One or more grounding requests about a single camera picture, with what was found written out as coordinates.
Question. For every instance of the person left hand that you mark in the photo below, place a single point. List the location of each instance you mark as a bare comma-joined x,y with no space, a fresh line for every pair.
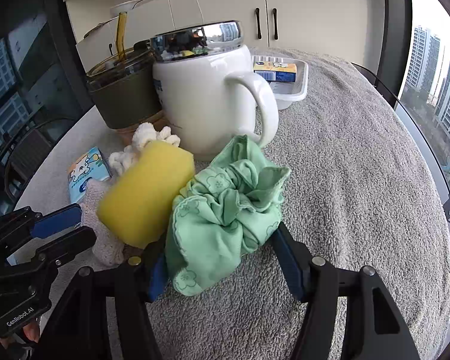
30,333

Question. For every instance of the green sleeved glass tumbler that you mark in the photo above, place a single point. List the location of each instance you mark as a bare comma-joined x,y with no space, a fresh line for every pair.
122,86

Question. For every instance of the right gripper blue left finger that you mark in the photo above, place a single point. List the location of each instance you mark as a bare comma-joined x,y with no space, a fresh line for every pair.
158,278

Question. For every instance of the white cabinet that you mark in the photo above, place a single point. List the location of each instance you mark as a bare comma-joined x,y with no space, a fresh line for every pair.
343,28

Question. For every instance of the cream chenille scrunchie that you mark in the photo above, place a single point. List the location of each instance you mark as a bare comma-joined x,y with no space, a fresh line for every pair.
121,161

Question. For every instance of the green cloth scrunchie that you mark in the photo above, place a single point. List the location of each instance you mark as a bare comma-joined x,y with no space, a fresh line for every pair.
226,211

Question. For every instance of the white bowl on cabinet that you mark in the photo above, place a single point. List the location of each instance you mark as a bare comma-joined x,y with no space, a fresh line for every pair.
122,7

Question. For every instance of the grey towel table cover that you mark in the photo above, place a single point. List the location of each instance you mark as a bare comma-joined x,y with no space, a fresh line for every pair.
359,193

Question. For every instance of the blue tissue pack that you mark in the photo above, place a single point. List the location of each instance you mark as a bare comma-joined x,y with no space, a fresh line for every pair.
90,166

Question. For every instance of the yellow tissue pack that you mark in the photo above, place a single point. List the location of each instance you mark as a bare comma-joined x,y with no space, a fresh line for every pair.
276,72

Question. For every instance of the yellow rounded sponge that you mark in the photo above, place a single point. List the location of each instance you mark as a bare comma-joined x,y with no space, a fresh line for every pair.
137,208

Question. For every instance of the white plastic tray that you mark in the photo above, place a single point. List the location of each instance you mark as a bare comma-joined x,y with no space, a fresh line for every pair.
286,94

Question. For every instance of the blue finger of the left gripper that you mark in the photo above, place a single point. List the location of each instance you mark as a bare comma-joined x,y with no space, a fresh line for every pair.
56,222
51,256

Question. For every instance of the white ceramic mug chrome lid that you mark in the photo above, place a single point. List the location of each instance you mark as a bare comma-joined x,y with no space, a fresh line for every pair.
208,90

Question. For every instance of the dark wicker chair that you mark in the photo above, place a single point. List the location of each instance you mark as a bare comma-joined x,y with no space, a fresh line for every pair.
26,156

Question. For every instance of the beige knitted cloth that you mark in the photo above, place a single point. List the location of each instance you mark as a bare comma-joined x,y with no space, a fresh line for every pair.
108,249

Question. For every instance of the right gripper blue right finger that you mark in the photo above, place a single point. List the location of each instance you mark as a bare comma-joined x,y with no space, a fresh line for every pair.
293,257

